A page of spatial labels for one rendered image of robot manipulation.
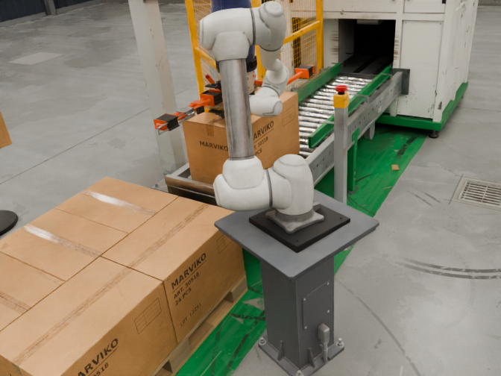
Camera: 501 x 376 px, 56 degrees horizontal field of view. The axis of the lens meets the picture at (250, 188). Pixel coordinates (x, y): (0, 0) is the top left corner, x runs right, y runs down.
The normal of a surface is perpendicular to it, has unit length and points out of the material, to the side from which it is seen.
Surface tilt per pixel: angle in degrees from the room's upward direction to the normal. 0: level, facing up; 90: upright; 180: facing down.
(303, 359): 87
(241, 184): 69
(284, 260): 0
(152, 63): 90
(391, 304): 0
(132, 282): 0
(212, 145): 90
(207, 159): 90
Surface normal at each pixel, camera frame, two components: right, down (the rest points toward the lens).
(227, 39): 0.00, 0.33
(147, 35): -0.51, 0.47
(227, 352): -0.09, -0.86
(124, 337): 0.84, 0.20
